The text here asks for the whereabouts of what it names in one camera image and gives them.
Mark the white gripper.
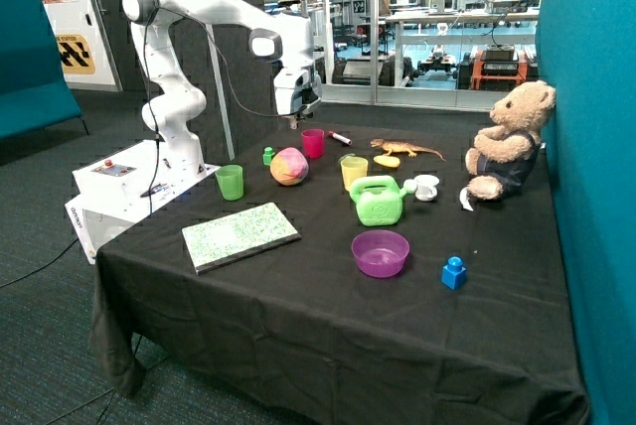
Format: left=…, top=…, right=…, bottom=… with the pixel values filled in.
left=273, top=68, right=322, bottom=129

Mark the pink plastic cup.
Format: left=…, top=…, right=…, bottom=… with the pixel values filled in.
left=301, top=128, right=325, bottom=159

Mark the yellow plastic cup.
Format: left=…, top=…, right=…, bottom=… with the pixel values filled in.
left=340, top=156, right=369, bottom=192

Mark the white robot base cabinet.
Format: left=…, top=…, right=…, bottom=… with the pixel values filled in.
left=66, top=140, right=218, bottom=264

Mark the red whiteboard marker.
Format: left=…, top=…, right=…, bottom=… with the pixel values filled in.
left=328, top=131, right=352, bottom=146

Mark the small green toy block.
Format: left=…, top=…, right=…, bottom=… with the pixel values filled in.
left=262, top=147, right=275, bottom=166

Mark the multicolour soft ball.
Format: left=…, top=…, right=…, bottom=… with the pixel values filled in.
left=269, top=147, right=309, bottom=186

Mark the green toy pepper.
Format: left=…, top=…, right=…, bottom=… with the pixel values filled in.
left=338, top=153, right=356, bottom=163

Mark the green plastic cup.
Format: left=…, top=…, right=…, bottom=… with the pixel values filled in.
left=215, top=165, right=244, bottom=201

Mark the brown toy lizard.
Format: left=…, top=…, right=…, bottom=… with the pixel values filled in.
left=370, top=138, right=445, bottom=162

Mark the yellow toy lemon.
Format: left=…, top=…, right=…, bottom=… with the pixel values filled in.
left=373, top=155, right=400, bottom=169

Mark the green toy watering can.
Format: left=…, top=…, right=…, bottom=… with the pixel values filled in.
left=349, top=175, right=417, bottom=226

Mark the small white cup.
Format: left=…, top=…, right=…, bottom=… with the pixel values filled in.
left=414, top=174, right=440, bottom=203

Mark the green speckled notebook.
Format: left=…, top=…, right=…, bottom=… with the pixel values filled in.
left=182, top=203, right=301, bottom=274

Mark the purple plastic bowl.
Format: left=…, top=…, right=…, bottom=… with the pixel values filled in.
left=351, top=229, right=410, bottom=279

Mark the black tablecloth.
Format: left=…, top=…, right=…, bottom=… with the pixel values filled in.
left=89, top=127, right=590, bottom=424

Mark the beige teddy bear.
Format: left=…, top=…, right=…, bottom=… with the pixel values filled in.
left=465, top=80, right=557, bottom=201

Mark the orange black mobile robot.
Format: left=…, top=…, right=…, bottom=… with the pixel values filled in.
left=469, top=45, right=528, bottom=92

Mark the blue toy block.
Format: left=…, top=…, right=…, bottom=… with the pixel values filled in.
left=441, top=256, right=467, bottom=290

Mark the teal sofa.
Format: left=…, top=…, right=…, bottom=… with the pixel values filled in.
left=0, top=0, right=82, bottom=139

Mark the teal partition panel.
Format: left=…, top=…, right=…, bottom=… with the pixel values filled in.
left=537, top=0, right=635, bottom=424

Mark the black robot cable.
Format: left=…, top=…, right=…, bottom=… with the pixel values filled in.
left=0, top=7, right=294, bottom=292

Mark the yellow black wall sign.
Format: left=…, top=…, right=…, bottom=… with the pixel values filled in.
left=56, top=34, right=95, bottom=75

